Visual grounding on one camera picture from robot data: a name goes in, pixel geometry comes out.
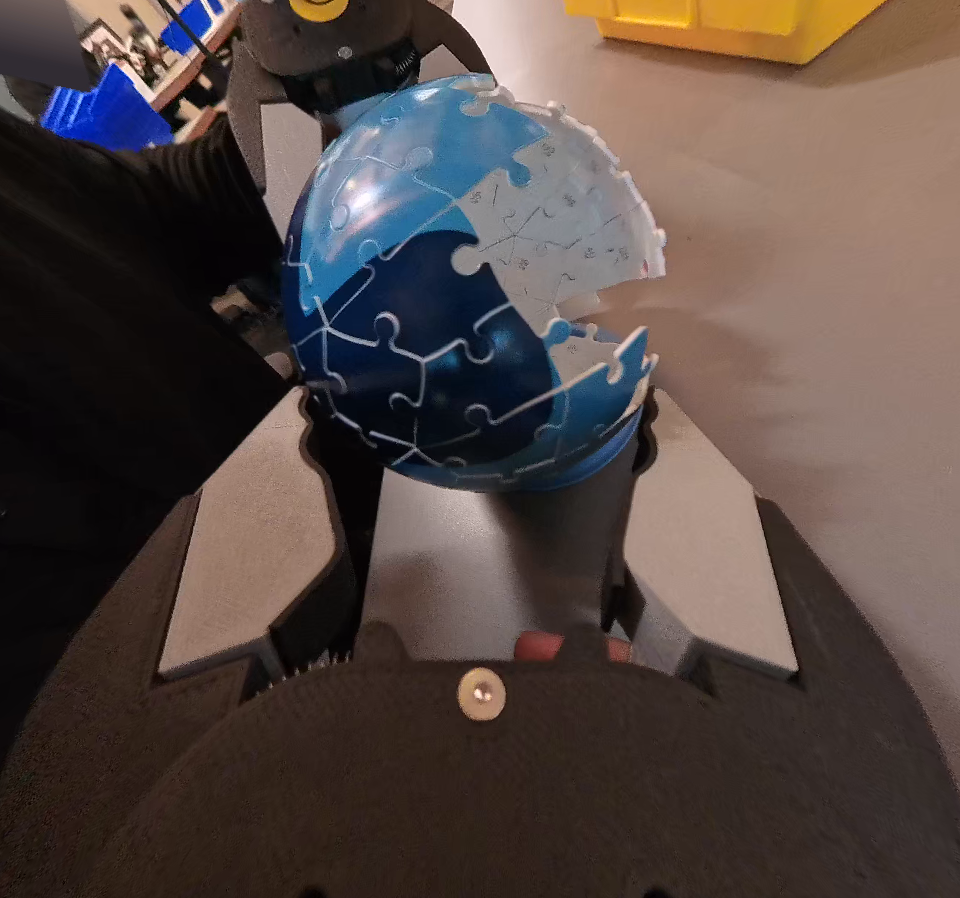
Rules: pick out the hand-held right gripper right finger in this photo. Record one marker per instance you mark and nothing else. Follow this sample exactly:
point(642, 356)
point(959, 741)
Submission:
point(705, 553)

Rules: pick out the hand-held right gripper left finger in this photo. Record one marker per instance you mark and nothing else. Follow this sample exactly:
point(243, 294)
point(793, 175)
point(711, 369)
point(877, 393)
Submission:
point(255, 553)

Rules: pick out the blue storage bin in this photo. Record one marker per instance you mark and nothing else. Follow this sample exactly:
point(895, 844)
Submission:
point(105, 111)
point(191, 25)

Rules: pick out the blue puzzle ball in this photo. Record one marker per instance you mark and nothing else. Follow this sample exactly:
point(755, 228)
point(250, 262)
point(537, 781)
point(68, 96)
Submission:
point(420, 298)

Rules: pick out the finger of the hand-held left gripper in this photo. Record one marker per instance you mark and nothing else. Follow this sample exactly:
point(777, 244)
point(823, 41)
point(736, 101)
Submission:
point(289, 141)

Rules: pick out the person's right hand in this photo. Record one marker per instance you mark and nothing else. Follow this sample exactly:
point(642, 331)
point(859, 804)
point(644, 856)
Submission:
point(540, 647)

